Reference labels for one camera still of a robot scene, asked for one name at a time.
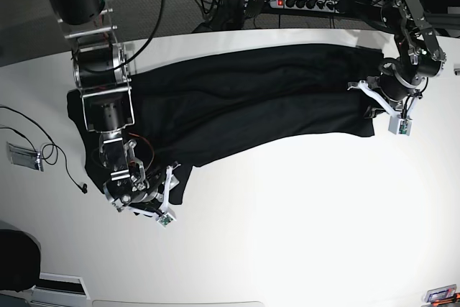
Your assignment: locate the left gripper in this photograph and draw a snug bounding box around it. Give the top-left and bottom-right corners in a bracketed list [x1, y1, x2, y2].
[348, 58, 428, 117]

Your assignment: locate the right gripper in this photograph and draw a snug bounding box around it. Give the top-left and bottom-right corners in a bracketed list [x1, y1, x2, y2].
[103, 165, 180, 219]

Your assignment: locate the black T-shirt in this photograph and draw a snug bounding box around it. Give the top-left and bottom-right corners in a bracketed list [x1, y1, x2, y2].
[66, 43, 385, 211]

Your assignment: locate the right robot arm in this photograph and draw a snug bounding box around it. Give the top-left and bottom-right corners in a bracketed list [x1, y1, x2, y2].
[50, 0, 179, 226]

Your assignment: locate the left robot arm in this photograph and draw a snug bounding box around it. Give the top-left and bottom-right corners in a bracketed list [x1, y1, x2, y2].
[155, 0, 442, 205]

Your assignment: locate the silver table socket plate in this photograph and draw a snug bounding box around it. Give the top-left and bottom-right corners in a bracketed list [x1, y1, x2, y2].
[6, 142, 44, 172]

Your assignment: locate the white power strip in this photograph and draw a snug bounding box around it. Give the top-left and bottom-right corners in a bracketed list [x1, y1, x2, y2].
[269, 0, 339, 14]

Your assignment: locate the small box with tools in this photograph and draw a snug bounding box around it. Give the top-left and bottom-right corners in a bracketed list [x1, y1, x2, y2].
[423, 284, 459, 306]

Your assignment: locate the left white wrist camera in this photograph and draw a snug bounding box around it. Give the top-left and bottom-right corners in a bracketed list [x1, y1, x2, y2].
[388, 115, 412, 136]

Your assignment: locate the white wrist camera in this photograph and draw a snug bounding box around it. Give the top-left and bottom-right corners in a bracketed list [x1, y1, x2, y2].
[388, 115, 412, 136]
[156, 212, 176, 229]

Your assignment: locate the black earphone cable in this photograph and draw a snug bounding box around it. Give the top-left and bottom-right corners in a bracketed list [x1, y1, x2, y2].
[0, 105, 89, 196]

